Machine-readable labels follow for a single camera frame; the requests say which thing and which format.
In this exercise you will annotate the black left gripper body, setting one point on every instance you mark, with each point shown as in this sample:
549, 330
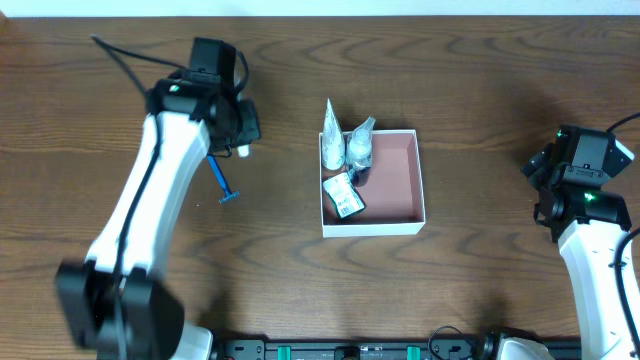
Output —
248, 123

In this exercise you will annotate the green Colgate toothpaste tube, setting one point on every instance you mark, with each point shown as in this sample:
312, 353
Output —
243, 151

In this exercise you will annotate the green white tissue pack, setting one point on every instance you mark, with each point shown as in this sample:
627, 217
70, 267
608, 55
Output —
343, 195

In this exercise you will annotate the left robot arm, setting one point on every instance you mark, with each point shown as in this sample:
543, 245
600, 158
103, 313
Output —
115, 301

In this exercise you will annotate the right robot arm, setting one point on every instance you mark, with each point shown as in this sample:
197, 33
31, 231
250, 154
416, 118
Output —
593, 231

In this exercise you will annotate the blue disposable razor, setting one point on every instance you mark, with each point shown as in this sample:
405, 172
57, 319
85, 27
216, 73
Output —
228, 193

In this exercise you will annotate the white box with red lining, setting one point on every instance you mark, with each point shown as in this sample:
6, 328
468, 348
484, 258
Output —
393, 195

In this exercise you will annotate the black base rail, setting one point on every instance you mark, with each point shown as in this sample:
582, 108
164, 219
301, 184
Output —
444, 347

